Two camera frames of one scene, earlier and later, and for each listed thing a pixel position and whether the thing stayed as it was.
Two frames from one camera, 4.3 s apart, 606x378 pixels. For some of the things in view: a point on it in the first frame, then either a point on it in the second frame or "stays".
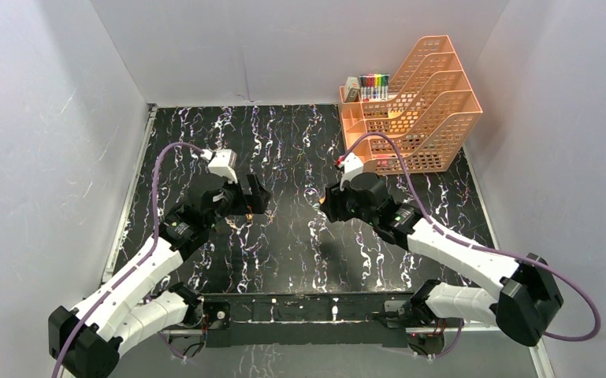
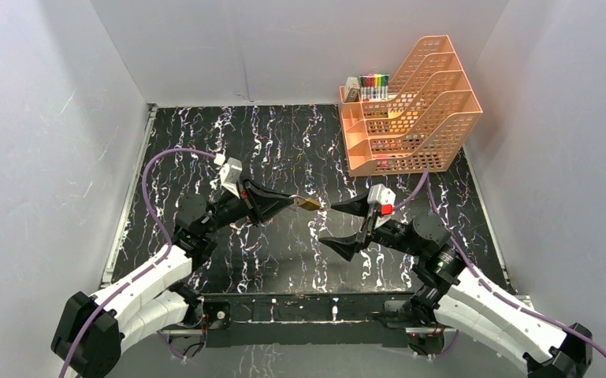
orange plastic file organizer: (430, 110) stays
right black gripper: (335, 196) to (347, 245)
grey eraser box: (352, 89) stays
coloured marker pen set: (374, 87) stays
